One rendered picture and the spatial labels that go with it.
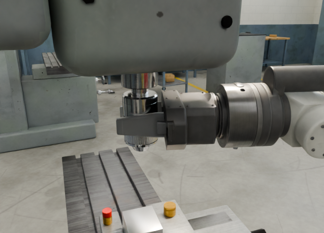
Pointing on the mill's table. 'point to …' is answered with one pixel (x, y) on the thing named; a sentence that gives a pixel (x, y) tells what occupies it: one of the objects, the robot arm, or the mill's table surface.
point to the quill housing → (143, 30)
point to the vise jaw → (180, 220)
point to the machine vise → (194, 222)
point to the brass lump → (169, 209)
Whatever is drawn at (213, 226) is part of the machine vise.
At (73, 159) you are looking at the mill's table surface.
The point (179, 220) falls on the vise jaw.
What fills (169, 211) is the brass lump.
